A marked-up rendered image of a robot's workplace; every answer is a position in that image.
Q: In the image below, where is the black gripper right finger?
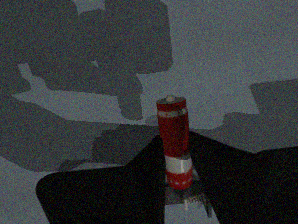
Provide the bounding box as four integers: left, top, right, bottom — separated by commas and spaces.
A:
189, 131, 298, 224

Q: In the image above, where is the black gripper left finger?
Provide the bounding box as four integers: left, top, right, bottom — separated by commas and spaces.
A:
35, 135, 166, 224

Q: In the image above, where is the red and silver battery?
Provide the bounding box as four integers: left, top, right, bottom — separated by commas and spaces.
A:
156, 95, 193, 189

